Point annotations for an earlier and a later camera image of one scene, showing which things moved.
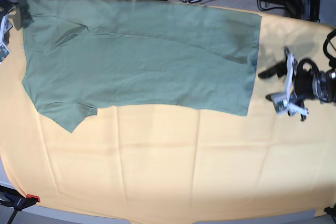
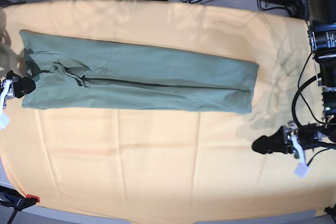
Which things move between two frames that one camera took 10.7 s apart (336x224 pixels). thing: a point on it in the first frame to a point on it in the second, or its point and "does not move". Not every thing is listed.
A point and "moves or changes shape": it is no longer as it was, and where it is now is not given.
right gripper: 308,80 to 282,140
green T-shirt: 79,55 moves or changes shape
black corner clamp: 331,211 does not move
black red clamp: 11,198 does not move
